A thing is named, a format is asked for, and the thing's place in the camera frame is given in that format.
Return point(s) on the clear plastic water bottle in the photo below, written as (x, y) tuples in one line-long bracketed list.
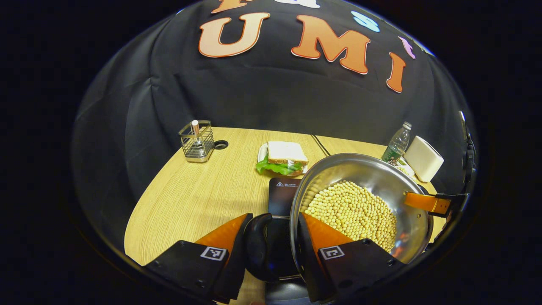
[(398, 144)]

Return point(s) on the small white tube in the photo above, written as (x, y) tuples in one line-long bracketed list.
[(195, 129)]

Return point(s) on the white toaster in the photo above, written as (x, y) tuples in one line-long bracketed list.
[(423, 159)]

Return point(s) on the pile of yellow soybeans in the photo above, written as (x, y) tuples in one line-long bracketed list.
[(351, 212)]

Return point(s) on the stainless steel pot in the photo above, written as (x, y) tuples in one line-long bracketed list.
[(360, 169)]

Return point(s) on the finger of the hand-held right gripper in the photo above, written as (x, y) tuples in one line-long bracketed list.
[(427, 203)]

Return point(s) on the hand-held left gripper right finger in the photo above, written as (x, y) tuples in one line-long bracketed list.
[(305, 258)]

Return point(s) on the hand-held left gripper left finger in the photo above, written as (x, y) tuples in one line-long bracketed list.
[(238, 254)]

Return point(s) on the white divided bean plate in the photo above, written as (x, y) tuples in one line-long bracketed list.
[(407, 170)]

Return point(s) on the black induction cooktop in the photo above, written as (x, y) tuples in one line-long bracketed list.
[(281, 192)]

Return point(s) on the lettuce sandwich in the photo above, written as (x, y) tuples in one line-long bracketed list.
[(286, 152)]

